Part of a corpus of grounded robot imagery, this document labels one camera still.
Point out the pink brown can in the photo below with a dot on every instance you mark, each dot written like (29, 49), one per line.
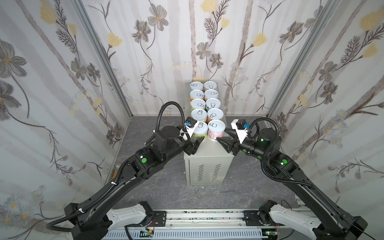
(216, 129)

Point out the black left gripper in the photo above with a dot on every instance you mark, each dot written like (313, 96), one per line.
(190, 147)

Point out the left steel scissors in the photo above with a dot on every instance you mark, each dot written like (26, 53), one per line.
(196, 194)

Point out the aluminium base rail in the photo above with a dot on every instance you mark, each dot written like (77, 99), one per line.
(224, 224)

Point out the yellow labelled can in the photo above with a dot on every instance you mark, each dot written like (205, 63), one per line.
(196, 94)

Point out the orange labelled can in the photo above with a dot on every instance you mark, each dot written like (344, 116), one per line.
(210, 85)

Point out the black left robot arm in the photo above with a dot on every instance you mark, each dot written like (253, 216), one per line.
(90, 219)

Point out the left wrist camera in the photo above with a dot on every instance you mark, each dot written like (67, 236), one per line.
(189, 126)

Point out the green labelled can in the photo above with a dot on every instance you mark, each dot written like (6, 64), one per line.
(198, 104)

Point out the teal labelled can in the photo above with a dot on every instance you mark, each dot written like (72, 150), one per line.
(196, 86)

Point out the right steel scissors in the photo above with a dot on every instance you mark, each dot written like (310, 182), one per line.
(216, 192)

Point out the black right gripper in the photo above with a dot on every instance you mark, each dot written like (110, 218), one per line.
(234, 145)

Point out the steel scissors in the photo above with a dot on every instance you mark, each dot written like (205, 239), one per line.
(196, 194)
(216, 192)

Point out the grey metal cabinet box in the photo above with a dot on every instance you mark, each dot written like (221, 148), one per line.
(210, 164)

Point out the pink labelled can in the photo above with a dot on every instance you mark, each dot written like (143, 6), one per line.
(211, 94)

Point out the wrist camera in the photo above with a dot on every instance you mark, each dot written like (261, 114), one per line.
(241, 127)
(189, 126)

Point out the brown labelled can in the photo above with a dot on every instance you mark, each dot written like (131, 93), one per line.
(214, 114)

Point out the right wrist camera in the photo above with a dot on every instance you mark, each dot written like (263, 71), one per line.
(241, 127)

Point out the pale teal can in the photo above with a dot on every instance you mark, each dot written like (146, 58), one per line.
(213, 104)

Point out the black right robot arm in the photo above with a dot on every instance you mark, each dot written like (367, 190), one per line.
(261, 140)

